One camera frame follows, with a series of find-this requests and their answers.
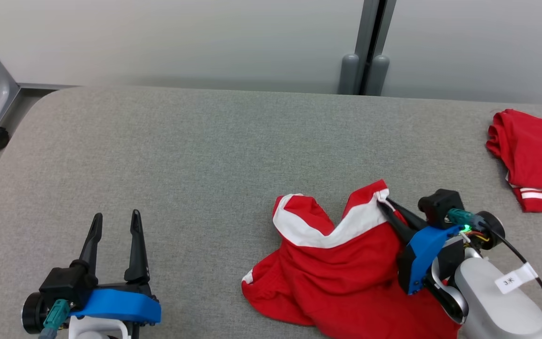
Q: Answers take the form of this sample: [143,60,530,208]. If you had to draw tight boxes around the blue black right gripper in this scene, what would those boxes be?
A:
[377,199,465,297]

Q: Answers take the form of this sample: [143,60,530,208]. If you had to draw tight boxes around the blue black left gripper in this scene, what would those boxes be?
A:
[71,210,162,326]

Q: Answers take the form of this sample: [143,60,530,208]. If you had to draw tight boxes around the red white striped shorts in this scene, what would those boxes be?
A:
[241,179,462,339]

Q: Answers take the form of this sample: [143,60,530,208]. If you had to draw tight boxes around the red white basketball jersey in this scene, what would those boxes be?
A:
[486,109,542,213]

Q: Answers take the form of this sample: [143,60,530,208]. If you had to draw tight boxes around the black round right gripper motor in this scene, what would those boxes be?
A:
[469,210,506,250]

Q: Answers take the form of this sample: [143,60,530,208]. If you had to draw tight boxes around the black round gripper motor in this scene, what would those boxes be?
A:
[21,292,48,335]
[469,210,506,250]

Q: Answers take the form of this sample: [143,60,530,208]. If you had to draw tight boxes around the black round left gripper motor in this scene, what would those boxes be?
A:
[21,292,48,335]

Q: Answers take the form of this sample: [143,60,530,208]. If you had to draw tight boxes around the grey rounded partition bumper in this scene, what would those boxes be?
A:
[367,55,391,97]
[340,53,360,95]

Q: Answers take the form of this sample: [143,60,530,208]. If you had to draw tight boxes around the right arm cable teal plug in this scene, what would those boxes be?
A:
[447,209,542,339]

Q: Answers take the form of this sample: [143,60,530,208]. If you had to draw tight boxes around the white right cable tag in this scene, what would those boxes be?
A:
[494,262,540,295]

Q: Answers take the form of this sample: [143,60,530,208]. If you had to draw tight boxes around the grey vertical partition frame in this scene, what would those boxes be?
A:
[354,0,398,96]

